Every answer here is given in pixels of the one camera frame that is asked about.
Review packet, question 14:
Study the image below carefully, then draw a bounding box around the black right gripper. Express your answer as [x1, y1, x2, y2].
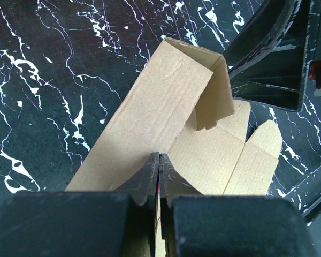
[223, 1, 321, 111]

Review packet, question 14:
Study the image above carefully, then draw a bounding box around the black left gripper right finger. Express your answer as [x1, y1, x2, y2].
[159, 154, 317, 256]

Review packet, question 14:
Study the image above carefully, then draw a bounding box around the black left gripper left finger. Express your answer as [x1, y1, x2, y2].
[0, 153, 160, 256]

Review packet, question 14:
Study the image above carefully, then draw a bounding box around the brown cardboard box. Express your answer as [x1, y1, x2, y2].
[65, 37, 283, 257]

